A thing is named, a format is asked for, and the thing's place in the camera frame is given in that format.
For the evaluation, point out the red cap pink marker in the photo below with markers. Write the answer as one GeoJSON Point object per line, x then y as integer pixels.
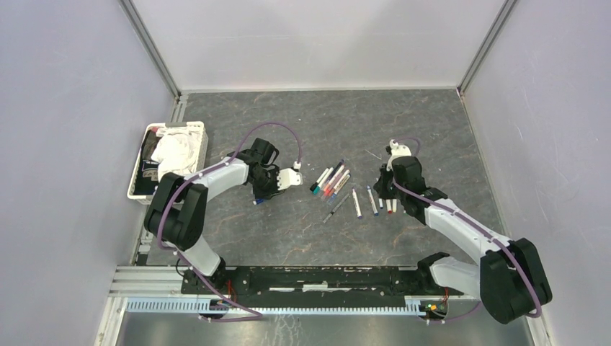
{"type": "Point", "coordinates": [335, 174]}

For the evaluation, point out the black cap white marker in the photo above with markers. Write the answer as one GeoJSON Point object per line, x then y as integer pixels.
{"type": "Point", "coordinates": [318, 180]}

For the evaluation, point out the black gel pen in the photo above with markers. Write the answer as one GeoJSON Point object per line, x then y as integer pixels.
{"type": "Point", "coordinates": [336, 208]}

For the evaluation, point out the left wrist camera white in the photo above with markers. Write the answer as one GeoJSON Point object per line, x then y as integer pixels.
{"type": "Point", "coordinates": [289, 177]}

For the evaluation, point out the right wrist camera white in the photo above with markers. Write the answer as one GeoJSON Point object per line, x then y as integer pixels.
{"type": "Point", "coordinates": [396, 150]}

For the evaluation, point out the red cap white marker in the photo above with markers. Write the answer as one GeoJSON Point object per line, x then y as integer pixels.
{"type": "Point", "coordinates": [389, 206]}

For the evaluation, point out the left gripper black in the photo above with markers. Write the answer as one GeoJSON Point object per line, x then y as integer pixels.
{"type": "Point", "coordinates": [272, 191]}

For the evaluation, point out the white plastic basket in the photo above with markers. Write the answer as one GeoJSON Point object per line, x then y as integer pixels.
{"type": "Point", "coordinates": [144, 179]}

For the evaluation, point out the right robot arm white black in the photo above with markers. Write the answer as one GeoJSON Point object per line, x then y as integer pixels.
{"type": "Point", "coordinates": [506, 276]}

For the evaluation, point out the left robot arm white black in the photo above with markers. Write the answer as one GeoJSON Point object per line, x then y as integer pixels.
{"type": "Point", "coordinates": [176, 214]}

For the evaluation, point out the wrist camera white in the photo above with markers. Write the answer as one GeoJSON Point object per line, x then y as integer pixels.
{"type": "Point", "coordinates": [396, 150]}
{"type": "Point", "coordinates": [289, 177]}

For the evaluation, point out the white crumpled cloth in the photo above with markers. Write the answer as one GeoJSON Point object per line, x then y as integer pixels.
{"type": "Point", "coordinates": [177, 151]}

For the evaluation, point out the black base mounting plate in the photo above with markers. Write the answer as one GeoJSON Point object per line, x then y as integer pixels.
{"type": "Point", "coordinates": [326, 287]}

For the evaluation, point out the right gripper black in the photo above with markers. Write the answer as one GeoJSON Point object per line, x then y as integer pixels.
{"type": "Point", "coordinates": [380, 185]}

